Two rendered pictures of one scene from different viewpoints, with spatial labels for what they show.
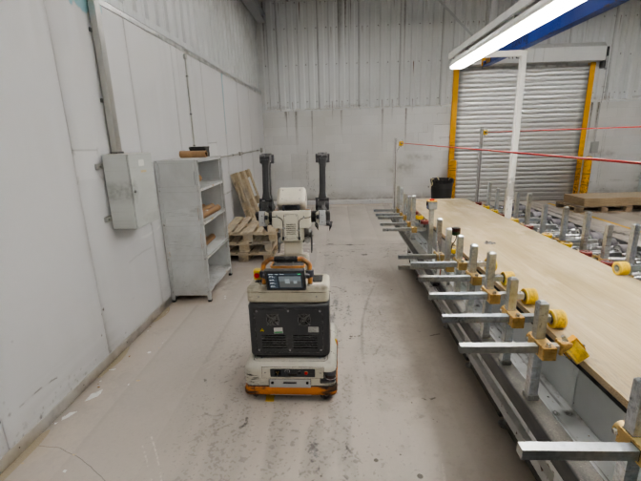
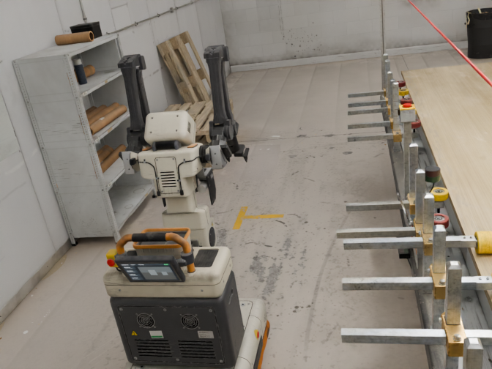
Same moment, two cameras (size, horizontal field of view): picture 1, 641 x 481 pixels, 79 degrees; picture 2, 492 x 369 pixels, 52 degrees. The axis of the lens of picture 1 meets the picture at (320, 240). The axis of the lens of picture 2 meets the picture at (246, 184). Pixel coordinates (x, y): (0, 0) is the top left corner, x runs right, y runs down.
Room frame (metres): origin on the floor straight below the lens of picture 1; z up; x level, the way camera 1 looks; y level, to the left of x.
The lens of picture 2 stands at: (0.64, -0.57, 1.98)
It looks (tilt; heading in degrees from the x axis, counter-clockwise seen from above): 24 degrees down; 12
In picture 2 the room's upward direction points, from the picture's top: 9 degrees counter-clockwise
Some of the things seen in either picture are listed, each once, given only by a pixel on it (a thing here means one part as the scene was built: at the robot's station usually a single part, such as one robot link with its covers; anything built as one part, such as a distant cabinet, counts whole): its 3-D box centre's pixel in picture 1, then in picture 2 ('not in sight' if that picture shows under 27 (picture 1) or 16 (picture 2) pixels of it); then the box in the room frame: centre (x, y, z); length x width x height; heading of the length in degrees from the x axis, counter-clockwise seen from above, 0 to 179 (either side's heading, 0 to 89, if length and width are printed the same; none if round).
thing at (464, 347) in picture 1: (507, 347); not in sight; (1.31, -0.70, 0.95); 0.36 x 0.03 x 0.03; 87
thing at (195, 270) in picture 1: (197, 225); (95, 138); (4.46, 1.43, 0.78); 0.90 x 0.45 x 1.55; 177
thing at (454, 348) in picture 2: (489, 294); (453, 332); (1.82, -0.85, 0.95); 0.14 x 0.06 x 0.05; 177
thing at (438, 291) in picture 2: (473, 277); (439, 280); (2.07, -0.86, 0.95); 0.14 x 0.06 x 0.05; 177
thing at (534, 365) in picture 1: (535, 357); not in sight; (1.34, -0.83, 0.88); 0.04 x 0.04 x 0.48; 87
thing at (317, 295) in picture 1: (291, 307); (178, 296); (2.51, 0.22, 0.59); 0.55 x 0.34 x 0.83; 87
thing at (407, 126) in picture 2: (430, 236); (407, 162); (3.10, -0.91, 0.93); 0.05 x 0.05 x 0.45; 87
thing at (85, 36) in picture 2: (193, 154); (74, 38); (4.57, 1.43, 1.59); 0.30 x 0.08 x 0.08; 87
